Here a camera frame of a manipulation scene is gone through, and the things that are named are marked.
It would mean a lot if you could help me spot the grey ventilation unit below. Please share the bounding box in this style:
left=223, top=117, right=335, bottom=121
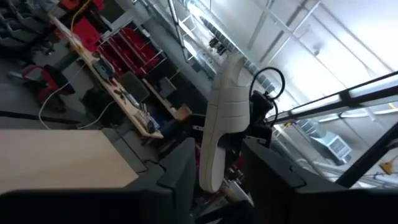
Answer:
left=297, top=119, right=353, bottom=165

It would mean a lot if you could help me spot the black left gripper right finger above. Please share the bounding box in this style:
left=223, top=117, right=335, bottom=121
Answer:
left=241, top=138, right=349, bottom=224

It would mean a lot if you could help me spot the green device box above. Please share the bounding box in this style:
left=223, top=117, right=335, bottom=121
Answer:
left=93, top=58, right=114, bottom=80

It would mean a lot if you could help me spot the orange storage bin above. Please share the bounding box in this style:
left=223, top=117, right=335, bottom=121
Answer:
left=60, top=0, right=81, bottom=11

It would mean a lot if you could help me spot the white floor cable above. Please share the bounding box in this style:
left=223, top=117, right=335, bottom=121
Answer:
left=38, top=62, right=116, bottom=131

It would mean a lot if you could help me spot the yellow hanging tag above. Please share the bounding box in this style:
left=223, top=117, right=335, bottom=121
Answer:
left=379, top=155, right=398, bottom=175

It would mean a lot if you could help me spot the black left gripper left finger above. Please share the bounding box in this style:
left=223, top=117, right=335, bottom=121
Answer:
left=124, top=138, right=197, bottom=205

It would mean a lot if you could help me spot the black overhead camera cable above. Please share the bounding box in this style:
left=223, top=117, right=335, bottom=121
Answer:
left=248, top=67, right=286, bottom=128

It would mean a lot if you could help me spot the light grey rubber slide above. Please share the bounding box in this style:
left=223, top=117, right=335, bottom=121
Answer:
left=198, top=52, right=251, bottom=194

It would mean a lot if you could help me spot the black overhead camera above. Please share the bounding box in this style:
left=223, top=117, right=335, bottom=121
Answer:
left=248, top=89, right=276, bottom=126

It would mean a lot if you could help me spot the red bin rack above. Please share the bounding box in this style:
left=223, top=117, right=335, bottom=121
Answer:
left=98, top=27, right=160, bottom=77

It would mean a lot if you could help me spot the short wooden workbench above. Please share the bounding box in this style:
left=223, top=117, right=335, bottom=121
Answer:
left=142, top=77, right=193, bottom=121

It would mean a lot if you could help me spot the dark grey panel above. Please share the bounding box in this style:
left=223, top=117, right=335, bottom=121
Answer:
left=118, top=71, right=150, bottom=104

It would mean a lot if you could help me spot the black frame post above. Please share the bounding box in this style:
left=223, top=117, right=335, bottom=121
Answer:
left=335, top=123, right=398, bottom=189

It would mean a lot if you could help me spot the red and black chair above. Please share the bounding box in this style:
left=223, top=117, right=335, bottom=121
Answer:
left=21, top=63, right=76, bottom=108

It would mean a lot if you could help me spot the long wooden workbench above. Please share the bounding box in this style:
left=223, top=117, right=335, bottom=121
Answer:
left=48, top=14, right=165, bottom=140

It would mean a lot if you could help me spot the black overhead frame bar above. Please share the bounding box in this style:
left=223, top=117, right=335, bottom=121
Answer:
left=266, top=70, right=398, bottom=125

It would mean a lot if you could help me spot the red storage bin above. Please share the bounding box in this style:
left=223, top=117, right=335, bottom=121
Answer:
left=72, top=17, right=103, bottom=53

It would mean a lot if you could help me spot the thin yellow hanging cable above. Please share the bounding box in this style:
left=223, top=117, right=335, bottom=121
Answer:
left=70, top=0, right=91, bottom=34

